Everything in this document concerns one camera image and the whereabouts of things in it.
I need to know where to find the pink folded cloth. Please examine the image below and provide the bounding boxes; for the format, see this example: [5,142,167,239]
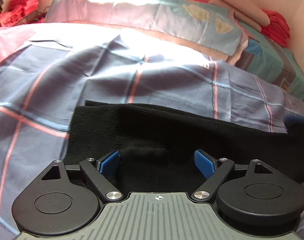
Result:
[208,0,270,31]

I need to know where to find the red folded towel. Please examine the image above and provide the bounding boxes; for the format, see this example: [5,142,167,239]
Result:
[261,10,291,47]

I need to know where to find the purple plaid bed sheet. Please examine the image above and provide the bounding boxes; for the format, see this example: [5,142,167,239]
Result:
[0,23,304,239]

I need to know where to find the black knit pants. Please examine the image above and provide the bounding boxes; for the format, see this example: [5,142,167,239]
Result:
[64,102,304,193]

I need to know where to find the teal patchwork pillow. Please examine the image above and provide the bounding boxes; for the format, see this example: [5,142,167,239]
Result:
[236,23,304,101]

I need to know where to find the light blue patterned blanket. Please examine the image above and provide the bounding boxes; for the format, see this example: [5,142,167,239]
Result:
[45,0,249,59]

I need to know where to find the red folded clothes pile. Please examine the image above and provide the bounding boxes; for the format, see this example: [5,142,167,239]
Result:
[0,0,39,27]

